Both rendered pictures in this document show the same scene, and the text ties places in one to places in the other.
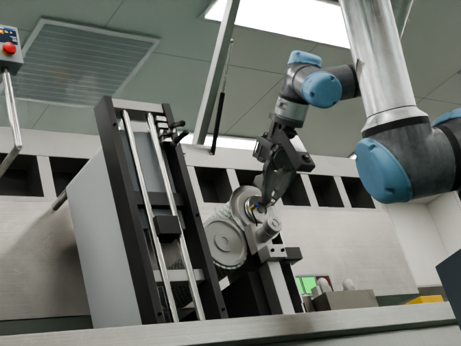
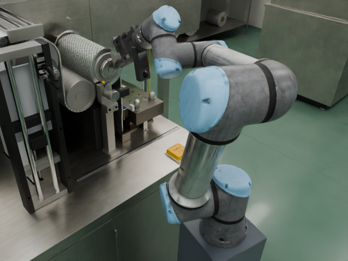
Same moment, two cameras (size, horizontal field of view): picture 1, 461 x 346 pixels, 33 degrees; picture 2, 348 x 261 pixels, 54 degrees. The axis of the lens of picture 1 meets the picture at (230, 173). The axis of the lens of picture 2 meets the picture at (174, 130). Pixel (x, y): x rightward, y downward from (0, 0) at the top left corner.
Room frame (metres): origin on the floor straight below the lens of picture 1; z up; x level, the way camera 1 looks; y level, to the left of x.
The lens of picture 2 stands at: (0.56, -0.18, 1.76)
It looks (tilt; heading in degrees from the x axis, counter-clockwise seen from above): 34 degrees down; 355
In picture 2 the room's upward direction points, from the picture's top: 3 degrees clockwise
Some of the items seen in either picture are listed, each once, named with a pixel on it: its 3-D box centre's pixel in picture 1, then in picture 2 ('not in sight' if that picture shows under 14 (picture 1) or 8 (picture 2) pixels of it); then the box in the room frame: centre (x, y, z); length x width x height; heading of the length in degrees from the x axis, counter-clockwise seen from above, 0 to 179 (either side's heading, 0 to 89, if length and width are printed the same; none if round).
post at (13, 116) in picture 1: (11, 106); not in sight; (1.40, 0.40, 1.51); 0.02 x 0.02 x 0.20
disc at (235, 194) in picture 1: (255, 213); (107, 67); (1.74, -0.03, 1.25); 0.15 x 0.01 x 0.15; 132
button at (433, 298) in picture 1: (420, 306); (178, 151); (1.67, -0.31, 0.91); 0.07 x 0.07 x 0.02; 42
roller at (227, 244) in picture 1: (195, 264); (63, 84); (1.75, 0.14, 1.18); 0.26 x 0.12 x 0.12; 42
